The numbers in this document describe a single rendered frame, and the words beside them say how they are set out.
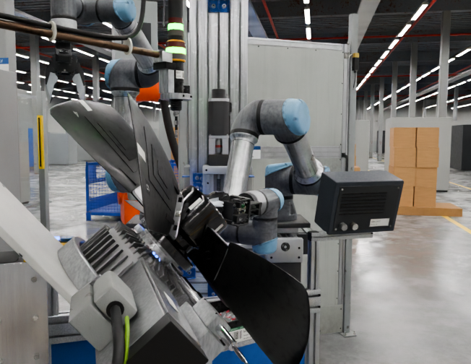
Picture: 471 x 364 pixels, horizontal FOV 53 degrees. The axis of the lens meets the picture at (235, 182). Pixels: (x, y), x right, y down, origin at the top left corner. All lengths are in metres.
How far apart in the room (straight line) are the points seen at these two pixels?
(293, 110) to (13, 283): 0.96
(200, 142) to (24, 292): 1.29
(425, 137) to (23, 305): 8.67
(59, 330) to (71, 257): 0.60
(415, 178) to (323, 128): 6.16
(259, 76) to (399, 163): 6.38
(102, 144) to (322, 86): 2.38
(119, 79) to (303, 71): 1.54
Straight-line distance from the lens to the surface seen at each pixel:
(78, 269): 0.90
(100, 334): 0.69
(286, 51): 3.15
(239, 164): 1.51
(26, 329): 0.94
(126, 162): 1.01
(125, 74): 1.95
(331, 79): 3.27
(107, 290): 0.68
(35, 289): 0.92
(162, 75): 1.06
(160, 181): 0.78
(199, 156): 2.06
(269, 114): 1.52
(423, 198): 9.35
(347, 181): 1.58
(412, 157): 9.23
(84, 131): 1.01
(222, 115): 1.97
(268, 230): 1.41
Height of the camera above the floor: 1.36
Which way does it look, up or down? 5 degrees down
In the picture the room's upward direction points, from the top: straight up
